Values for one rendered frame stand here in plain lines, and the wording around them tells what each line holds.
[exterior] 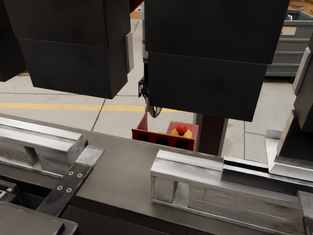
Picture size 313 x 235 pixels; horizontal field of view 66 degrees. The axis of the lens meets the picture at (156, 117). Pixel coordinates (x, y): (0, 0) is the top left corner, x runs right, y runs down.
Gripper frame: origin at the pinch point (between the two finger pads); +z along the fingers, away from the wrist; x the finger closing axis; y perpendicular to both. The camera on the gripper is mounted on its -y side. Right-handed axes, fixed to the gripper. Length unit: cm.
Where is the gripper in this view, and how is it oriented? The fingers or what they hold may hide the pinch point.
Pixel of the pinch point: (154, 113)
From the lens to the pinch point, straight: 83.2
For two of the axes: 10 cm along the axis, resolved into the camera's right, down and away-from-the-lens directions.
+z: -0.3, 8.7, 5.0
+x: 9.7, 1.5, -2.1
